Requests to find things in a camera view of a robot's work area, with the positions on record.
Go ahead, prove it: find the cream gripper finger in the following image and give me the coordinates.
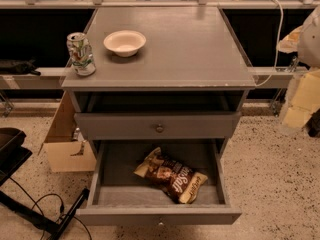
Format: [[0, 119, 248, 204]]
[[280, 68, 320, 129], [277, 26, 302, 54]]

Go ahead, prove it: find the brown chip bag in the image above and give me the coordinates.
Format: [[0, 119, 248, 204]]
[[134, 147, 208, 204]]

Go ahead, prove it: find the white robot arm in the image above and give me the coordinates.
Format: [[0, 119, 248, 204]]
[[277, 6, 320, 129]]

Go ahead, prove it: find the closed grey top drawer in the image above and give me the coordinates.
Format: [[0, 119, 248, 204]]
[[74, 112, 241, 140]]

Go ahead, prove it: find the grey drawer cabinet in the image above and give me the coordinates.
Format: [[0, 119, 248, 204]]
[[60, 6, 257, 227]]

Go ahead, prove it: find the open grey middle drawer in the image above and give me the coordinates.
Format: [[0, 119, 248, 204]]
[[77, 140, 241, 226]]

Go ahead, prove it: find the white paper bowl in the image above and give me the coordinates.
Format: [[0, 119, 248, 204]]
[[103, 30, 146, 57]]

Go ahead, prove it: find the green white soda can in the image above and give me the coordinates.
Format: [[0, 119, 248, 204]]
[[67, 32, 96, 76]]

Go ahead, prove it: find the cardboard box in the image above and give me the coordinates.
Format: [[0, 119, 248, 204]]
[[43, 92, 96, 172]]

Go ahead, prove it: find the white cable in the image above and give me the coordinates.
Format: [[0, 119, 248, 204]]
[[255, 0, 285, 88]]

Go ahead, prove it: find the black bag on rail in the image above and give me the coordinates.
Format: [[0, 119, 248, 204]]
[[0, 59, 41, 76]]

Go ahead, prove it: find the black stand with cables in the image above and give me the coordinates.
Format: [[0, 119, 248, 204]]
[[0, 127, 93, 240]]

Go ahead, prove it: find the grey metal rail frame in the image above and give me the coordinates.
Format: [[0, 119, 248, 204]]
[[0, 0, 320, 118]]

